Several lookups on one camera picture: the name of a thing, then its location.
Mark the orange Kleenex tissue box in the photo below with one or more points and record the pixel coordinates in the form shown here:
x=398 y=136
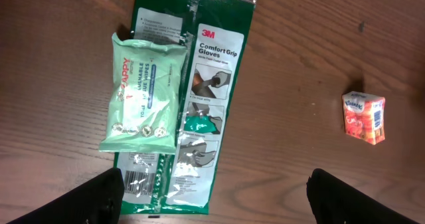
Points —
x=364 y=116

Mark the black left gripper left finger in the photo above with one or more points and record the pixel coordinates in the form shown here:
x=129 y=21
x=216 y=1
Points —
x=97 y=201

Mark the light teal wipes pack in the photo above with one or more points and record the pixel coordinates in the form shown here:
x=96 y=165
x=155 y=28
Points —
x=143 y=109

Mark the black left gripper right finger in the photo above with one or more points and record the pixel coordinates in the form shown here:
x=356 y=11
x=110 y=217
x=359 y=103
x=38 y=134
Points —
x=334 y=201

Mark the green 3M gloves pack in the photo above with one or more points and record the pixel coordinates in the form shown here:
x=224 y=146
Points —
x=214 y=33

